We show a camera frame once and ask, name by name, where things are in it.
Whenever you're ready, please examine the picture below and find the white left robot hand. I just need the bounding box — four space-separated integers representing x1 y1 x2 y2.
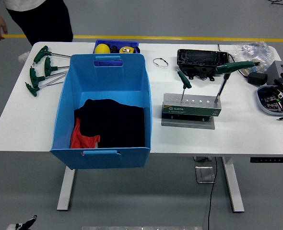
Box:
7 215 38 230

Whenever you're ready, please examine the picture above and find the large green T-handle hex wrench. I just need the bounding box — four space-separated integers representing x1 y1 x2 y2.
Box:
214 60 261 104

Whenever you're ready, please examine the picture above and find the grey metal wrench stand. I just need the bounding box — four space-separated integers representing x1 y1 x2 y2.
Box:
161 92 223 130

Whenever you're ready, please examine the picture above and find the small green T-handle hex wrench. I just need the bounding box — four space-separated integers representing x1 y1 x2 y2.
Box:
176 69 193 102

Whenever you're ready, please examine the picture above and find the grey box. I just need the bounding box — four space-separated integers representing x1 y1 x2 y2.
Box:
266 60 283 86

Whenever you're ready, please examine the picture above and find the grey-blue bowl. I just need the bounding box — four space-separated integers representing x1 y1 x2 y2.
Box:
256 85 283 117

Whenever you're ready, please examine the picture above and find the black power adapter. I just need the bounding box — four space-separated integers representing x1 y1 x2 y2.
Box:
247 72 268 86

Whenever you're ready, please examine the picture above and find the person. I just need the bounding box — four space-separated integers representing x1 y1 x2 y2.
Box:
0 0 74 64

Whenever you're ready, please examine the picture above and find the taped component strip bundle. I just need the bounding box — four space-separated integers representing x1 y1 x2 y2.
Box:
242 62 267 76

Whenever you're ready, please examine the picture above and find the white table leg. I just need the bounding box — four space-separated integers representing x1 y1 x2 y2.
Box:
57 166 76 211
222 157 245 213

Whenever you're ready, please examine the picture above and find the black table control panel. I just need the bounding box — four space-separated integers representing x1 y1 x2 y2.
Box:
249 157 283 163

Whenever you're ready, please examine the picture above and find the clear plastic bag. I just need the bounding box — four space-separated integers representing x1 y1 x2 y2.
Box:
233 41 275 72

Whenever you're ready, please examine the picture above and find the orange cloth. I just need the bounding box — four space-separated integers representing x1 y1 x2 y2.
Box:
70 117 101 149

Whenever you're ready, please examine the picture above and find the black flat glossy device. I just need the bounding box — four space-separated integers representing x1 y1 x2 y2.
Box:
177 48 230 72

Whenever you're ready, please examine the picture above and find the yellow ball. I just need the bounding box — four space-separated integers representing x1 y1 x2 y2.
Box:
94 43 111 54

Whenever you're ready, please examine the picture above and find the small dark blue tray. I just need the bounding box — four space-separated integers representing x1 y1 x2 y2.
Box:
93 39 140 55

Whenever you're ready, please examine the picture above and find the large blue plastic bin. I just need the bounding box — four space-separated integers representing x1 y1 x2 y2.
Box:
49 53 153 170

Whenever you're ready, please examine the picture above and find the yellow tape measure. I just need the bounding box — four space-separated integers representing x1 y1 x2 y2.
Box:
118 46 141 54

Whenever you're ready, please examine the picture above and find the black cloth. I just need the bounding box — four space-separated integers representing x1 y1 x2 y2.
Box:
73 98 146 149

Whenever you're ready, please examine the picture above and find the black adapter cord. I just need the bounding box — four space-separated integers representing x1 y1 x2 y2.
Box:
217 44 250 78

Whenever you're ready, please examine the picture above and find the black bracket mount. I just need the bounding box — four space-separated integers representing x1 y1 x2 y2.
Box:
180 66 216 81

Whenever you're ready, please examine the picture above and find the black floor cable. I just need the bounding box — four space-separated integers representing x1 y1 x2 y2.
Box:
268 0 283 10
207 157 218 230

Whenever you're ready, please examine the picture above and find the wire loop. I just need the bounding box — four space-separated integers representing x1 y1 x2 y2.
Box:
153 57 169 69

